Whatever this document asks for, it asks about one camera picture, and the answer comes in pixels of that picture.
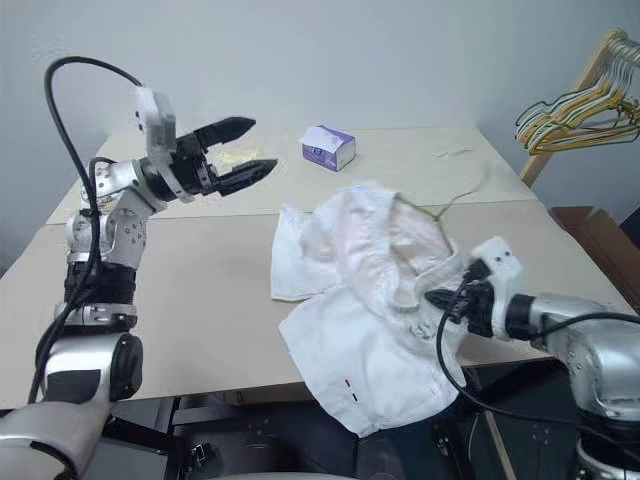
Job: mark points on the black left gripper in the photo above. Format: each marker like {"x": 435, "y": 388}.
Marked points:
{"x": 192, "y": 167}

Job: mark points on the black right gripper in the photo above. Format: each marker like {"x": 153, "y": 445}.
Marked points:
{"x": 480, "y": 305}

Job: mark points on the white garment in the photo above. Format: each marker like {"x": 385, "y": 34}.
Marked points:
{"x": 380, "y": 360}

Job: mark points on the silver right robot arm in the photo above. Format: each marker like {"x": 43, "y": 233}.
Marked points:
{"x": 590, "y": 340}

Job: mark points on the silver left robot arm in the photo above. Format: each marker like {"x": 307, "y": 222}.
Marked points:
{"x": 85, "y": 365}

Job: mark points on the wooden hanger rack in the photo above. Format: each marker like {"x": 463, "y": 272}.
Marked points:
{"x": 535, "y": 167}

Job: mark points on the clear plastic bag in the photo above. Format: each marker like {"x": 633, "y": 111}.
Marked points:
{"x": 235, "y": 157}

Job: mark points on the purple tissue box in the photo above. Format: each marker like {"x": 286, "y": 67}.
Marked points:
{"x": 330, "y": 150}

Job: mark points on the brown cardboard box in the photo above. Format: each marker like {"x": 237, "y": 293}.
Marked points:
{"x": 600, "y": 250}

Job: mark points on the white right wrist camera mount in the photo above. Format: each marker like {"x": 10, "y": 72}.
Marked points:
{"x": 502, "y": 270}

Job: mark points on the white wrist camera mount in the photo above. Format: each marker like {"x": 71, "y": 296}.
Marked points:
{"x": 150, "y": 107}
{"x": 502, "y": 270}

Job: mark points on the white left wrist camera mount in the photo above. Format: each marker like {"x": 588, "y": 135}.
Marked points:
{"x": 150, "y": 107}

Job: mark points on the black table frame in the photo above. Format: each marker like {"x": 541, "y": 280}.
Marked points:
{"x": 150, "y": 425}

